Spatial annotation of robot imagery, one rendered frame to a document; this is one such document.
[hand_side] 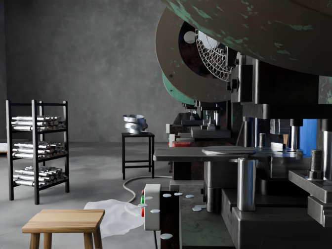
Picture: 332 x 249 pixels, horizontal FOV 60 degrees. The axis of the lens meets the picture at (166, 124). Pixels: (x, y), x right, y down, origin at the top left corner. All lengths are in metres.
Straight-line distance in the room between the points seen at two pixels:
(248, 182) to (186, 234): 0.16
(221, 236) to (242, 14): 0.41
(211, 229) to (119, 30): 7.22
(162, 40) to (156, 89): 5.29
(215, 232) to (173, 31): 1.65
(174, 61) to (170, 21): 0.27
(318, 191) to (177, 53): 1.63
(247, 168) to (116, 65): 7.08
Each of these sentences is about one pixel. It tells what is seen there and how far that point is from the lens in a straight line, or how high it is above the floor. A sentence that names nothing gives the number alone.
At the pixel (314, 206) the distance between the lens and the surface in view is 0.53.
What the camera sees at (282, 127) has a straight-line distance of 0.70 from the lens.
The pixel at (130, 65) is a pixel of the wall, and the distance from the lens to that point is 7.44.
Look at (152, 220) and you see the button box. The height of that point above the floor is 0.53.
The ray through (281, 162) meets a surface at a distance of 0.65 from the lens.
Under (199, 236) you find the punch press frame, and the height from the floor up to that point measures 0.64.
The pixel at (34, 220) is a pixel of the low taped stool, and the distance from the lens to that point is 1.61.
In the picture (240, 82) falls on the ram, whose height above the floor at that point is 0.94.
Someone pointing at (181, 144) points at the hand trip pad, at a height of 0.76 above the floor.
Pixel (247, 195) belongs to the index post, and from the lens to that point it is 0.53.
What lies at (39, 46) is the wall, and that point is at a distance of 8.21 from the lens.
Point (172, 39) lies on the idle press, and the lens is 2.05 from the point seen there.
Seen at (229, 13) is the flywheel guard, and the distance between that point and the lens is 0.30.
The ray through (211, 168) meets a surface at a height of 0.75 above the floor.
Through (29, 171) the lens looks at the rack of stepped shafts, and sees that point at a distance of 3.07.
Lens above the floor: 0.88
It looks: 3 degrees down
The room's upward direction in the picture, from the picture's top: straight up
